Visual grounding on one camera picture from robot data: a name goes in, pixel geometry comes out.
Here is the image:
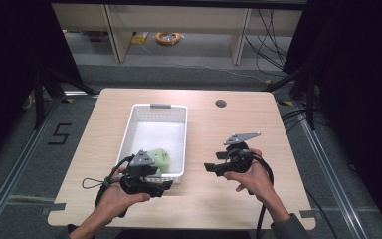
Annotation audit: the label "black curtain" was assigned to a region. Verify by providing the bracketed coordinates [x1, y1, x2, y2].
[282, 0, 382, 230]
[0, 0, 85, 170]

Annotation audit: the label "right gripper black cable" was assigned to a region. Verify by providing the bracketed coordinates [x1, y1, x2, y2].
[227, 147, 277, 239]

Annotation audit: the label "plain green fluffy sock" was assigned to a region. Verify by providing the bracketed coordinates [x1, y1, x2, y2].
[146, 147, 171, 174]

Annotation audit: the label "black metal stand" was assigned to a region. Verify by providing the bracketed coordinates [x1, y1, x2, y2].
[32, 64, 97, 131]
[261, 64, 317, 131]

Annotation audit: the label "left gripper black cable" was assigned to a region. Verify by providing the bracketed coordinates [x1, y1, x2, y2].
[81, 154, 136, 219]

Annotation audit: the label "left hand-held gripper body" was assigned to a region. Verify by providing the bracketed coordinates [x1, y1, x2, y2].
[118, 149, 161, 196]

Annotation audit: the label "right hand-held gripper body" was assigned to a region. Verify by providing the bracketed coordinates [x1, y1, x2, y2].
[222, 131, 263, 174]

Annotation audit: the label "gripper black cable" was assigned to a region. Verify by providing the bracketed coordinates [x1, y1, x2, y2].
[227, 147, 277, 239]
[81, 154, 136, 219]

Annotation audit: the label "black floor cables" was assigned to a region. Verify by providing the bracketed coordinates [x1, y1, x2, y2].
[280, 109, 309, 133]

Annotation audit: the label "white plastic basket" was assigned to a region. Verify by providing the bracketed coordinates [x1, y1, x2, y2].
[114, 103, 189, 184]

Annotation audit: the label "yellow packet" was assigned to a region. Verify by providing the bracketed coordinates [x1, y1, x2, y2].
[130, 31, 150, 46]

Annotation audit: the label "person's right hand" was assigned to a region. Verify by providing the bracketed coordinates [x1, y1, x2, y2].
[223, 148, 277, 204]

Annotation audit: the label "person's left hand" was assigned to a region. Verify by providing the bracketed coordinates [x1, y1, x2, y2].
[94, 166, 152, 218]

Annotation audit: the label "bundle of black cables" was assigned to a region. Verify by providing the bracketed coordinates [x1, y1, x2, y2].
[244, 9, 290, 72]

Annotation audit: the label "aluminium floor rail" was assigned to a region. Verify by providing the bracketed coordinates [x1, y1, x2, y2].
[292, 101, 369, 239]
[0, 96, 64, 233]

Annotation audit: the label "beige shelf frame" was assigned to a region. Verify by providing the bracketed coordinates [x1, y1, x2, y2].
[51, 2, 305, 67]

